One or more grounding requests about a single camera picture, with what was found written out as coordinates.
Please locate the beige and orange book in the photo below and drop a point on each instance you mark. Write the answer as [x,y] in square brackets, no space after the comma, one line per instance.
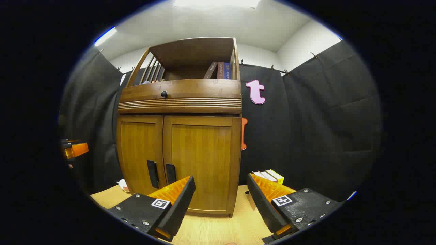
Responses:
[258,174]

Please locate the brown standing book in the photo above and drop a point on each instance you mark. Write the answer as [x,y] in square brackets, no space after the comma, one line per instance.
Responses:
[267,176]

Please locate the white plush toy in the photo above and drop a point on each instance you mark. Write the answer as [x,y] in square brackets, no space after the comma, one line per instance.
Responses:
[123,185]

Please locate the black backdrop cloth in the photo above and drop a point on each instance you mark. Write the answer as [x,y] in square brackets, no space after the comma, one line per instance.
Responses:
[323,119]

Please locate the blue shelf book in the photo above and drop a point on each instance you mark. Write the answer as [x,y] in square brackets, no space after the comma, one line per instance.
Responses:
[227,70]

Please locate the wooden double-door shoe cabinet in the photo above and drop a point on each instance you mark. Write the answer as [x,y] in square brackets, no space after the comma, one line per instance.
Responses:
[190,54]

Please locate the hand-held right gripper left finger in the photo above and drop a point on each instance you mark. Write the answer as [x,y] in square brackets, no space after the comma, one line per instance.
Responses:
[182,204]

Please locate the ceiling light strip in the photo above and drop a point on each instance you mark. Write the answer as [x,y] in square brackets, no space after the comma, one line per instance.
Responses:
[105,36]

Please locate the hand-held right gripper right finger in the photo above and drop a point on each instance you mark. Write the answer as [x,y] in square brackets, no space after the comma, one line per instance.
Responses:
[262,207]

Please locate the wooden cabinet door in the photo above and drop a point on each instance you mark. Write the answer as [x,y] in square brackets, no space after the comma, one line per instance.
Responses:
[204,153]
[139,153]

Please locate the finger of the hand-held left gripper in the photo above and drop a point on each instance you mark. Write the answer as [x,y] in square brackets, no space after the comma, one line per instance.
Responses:
[78,149]

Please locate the maroon shelf book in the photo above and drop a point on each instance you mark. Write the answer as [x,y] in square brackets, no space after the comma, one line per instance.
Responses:
[220,70]

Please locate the wooden drawer with black knob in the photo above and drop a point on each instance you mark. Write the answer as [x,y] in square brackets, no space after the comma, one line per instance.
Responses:
[204,90]

